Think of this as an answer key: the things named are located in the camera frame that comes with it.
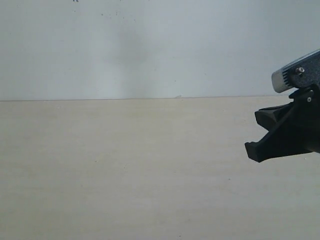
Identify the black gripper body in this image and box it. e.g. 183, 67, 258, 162
276, 84, 320, 153

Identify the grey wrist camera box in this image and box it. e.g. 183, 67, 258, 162
271, 49, 320, 94

